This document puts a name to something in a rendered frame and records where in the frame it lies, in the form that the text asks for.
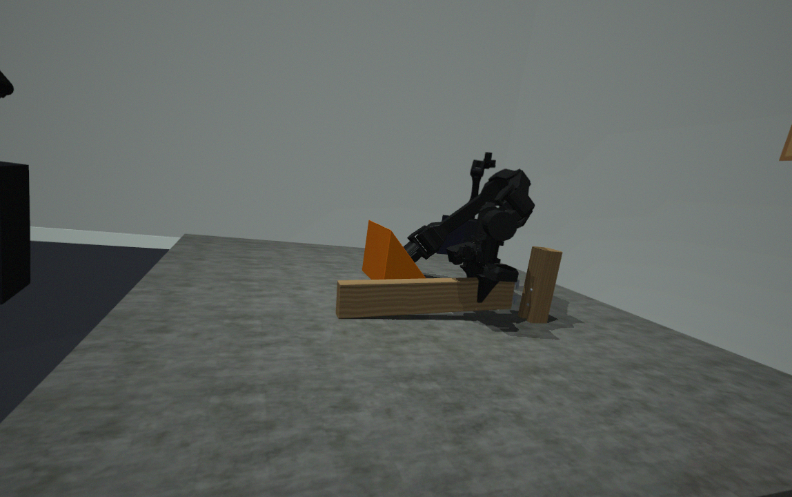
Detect brown wooden post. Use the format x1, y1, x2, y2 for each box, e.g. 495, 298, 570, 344
518, 246, 563, 324

